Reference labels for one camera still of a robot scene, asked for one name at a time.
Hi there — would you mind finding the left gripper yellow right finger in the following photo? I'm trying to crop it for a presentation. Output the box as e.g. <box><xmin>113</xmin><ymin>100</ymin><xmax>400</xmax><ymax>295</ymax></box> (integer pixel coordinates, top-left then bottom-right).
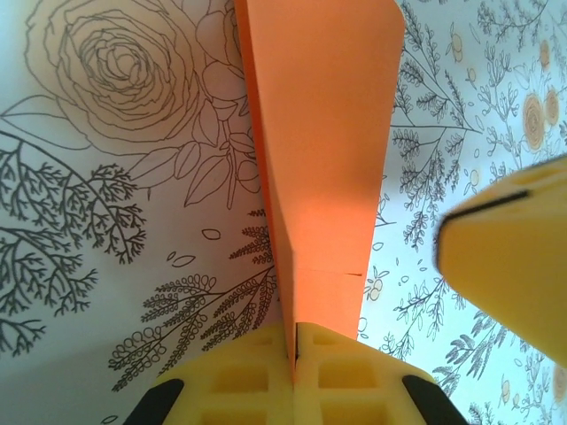
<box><xmin>294</xmin><ymin>321</ymin><xmax>457</xmax><ymax>425</ymax></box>

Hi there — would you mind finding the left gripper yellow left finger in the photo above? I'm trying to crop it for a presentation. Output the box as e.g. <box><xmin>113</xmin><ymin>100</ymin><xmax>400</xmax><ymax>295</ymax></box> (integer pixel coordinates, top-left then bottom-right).
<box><xmin>126</xmin><ymin>321</ymin><xmax>297</xmax><ymax>425</ymax></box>

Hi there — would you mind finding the orange cloth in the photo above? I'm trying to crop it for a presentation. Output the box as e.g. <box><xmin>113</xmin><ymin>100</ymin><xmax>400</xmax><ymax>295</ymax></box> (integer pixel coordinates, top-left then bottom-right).
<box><xmin>233</xmin><ymin>0</ymin><xmax>405</xmax><ymax>386</ymax></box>

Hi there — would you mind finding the floral table cover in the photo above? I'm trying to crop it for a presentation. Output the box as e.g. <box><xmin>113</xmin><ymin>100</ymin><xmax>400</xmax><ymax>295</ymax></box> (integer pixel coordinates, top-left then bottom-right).
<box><xmin>0</xmin><ymin>0</ymin><xmax>567</xmax><ymax>425</ymax></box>

